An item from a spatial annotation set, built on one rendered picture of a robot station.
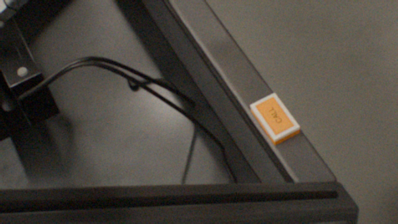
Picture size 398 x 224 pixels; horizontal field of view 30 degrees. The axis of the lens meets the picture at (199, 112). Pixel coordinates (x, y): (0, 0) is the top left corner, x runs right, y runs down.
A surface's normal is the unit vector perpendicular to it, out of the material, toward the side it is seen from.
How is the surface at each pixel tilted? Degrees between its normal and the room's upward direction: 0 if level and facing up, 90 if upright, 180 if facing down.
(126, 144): 0
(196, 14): 0
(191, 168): 0
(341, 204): 43
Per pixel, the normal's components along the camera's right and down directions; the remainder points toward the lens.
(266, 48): -0.11, -0.55
